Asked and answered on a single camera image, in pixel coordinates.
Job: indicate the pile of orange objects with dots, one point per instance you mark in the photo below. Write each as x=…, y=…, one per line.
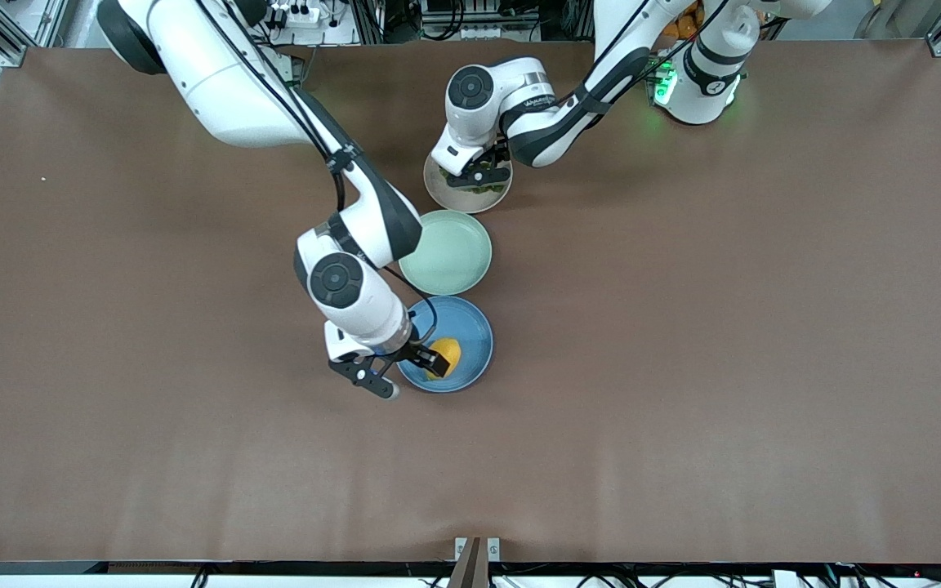
x=683, y=28

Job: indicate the blue plate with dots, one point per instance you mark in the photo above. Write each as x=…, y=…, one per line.
x=470, y=327

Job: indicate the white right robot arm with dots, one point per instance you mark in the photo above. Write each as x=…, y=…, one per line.
x=217, y=90

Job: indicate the green plate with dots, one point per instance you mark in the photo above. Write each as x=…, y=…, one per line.
x=450, y=253

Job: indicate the white power strip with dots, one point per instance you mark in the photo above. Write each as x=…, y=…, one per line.
x=303, y=14

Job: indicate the beige plate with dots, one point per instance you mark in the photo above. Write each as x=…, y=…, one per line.
x=470, y=202

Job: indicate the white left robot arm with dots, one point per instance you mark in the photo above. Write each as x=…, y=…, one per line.
x=626, y=49

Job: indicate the brown post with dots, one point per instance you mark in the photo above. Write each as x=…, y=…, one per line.
x=470, y=572

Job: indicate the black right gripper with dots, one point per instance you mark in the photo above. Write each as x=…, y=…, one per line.
x=411, y=350

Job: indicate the yellow lemon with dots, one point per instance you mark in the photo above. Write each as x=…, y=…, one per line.
x=450, y=346

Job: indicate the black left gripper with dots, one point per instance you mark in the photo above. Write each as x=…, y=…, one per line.
x=490, y=166

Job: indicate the silver metal bracket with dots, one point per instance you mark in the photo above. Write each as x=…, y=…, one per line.
x=493, y=545

